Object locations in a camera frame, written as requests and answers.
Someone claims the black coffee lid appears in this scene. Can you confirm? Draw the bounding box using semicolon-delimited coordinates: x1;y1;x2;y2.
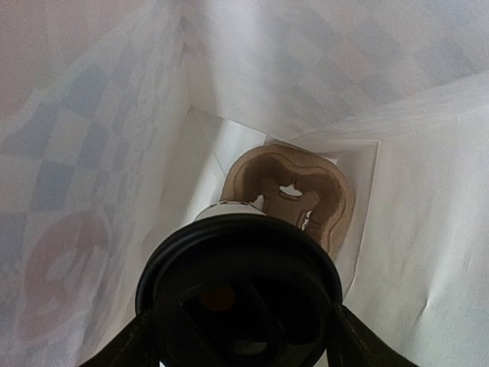
135;214;342;366

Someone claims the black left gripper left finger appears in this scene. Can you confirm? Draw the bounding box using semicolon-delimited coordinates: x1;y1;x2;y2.
80;310;160;367

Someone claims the brown cardboard cup carrier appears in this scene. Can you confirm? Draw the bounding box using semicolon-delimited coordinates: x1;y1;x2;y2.
221;145;355;258

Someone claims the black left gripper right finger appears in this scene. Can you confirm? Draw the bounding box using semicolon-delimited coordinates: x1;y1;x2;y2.
325;303;416;367

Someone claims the blue checkered paper bag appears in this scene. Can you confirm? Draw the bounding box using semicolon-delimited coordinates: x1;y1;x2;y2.
1;1;488;366

